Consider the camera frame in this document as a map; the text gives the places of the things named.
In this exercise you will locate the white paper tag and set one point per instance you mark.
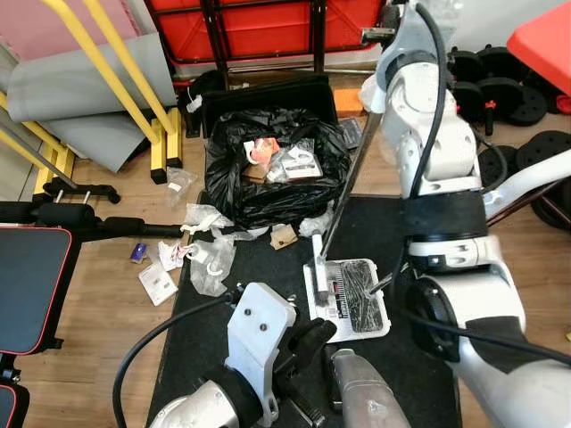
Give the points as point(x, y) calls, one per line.
point(194, 102)

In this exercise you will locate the white printed box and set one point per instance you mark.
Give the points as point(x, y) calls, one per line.
point(303, 165)

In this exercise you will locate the silver right robot leg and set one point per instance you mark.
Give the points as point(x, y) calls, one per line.
point(370, 397)

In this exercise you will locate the grey package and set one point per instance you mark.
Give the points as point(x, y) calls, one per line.
point(350, 132)

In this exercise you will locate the black rubbish bin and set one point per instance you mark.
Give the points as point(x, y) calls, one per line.
point(268, 94)

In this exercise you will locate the brown cardboard piece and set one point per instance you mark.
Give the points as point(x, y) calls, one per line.
point(284, 237)

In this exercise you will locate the crumpled clear plastic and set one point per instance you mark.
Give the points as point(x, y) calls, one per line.
point(314, 223)
point(205, 218)

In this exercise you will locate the small blue item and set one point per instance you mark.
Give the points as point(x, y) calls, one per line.
point(139, 253)

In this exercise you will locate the red folded table black frame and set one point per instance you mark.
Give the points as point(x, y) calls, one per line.
point(259, 31)

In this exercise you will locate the small black bench pad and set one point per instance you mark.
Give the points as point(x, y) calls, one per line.
point(31, 285)

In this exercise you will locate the red white wrapper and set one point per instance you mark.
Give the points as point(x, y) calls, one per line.
point(174, 257)
point(259, 150)

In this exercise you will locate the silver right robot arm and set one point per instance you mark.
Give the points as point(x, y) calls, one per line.
point(437, 143)

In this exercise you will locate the yellow metal exercise frame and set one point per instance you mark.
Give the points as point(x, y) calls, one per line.
point(159, 147)

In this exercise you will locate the black weight plate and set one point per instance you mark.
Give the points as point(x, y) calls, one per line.
point(464, 102)
point(522, 102)
point(558, 209)
point(535, 144)

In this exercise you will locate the orange box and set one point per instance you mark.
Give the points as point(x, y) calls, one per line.
point(348, 102)

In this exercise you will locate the white paper card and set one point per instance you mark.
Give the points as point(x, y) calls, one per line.
point(159, 285)

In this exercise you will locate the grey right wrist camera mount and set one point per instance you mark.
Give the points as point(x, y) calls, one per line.
point(412, 36)

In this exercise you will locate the pink foam mat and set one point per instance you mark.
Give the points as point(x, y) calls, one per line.
point(36, 31)

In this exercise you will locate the red table top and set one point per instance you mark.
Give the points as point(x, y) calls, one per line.
point(544, 45)

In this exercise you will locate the white dustpan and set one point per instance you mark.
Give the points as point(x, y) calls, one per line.
point(332, 308)

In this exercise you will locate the grey rolled mat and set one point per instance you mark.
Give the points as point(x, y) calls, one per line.
point(89, 107)

